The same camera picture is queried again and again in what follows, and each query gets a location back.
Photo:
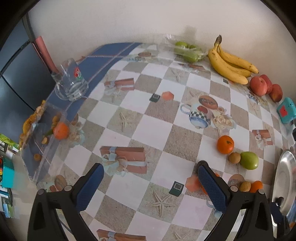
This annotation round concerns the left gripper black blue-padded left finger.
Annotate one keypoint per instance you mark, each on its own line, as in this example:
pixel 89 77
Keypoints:
pixel 44 222

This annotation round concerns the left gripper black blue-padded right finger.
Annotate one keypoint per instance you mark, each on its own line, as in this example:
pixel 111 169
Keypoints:
pixel 256 224

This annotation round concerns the small orange tangerine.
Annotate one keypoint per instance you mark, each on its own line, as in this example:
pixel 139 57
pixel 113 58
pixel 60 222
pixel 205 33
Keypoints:
pixel 256 185

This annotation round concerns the small brown kiwi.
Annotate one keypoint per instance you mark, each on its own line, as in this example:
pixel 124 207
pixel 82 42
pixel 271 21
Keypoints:
pixel 245 186

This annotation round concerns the green mango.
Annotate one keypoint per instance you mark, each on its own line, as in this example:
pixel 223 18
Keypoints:
pixel 249 160

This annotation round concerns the large orange tangerine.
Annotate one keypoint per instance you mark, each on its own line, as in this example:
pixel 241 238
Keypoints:
pixel 225 145

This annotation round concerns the clear tray of green fruits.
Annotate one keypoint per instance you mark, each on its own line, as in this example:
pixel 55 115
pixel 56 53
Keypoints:
pixel 188 50

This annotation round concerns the silver metal tray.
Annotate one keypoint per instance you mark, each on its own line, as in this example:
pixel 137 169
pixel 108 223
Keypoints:
pixel 283 195

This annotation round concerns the clear plastic container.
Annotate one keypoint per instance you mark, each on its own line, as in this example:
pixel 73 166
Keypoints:
pixel 39 145

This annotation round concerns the tangerine by plastic container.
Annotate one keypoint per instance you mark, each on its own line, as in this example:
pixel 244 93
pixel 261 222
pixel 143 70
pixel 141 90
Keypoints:
pixel 61 131

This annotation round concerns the teal box with red label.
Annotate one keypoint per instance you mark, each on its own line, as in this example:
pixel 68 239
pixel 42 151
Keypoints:
pixel 287 110

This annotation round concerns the right red apple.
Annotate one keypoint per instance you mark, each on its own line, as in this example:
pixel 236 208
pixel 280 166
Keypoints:
pixel 276 94

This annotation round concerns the large red apple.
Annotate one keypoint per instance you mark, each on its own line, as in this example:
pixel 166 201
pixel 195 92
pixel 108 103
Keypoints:
pixel 258 86

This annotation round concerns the middle red apple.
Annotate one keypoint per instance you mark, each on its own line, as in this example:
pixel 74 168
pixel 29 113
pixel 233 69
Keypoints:
pixel 268 83

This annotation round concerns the glass mug with logo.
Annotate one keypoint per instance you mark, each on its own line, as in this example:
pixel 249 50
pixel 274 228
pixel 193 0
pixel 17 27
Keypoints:
pixel 70 83

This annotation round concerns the yellow banana bunch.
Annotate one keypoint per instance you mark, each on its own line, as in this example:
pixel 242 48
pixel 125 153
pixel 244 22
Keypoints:
pixel 230 66

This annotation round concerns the pink rolled mat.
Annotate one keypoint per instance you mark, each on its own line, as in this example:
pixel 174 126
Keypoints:
pixel 42 47

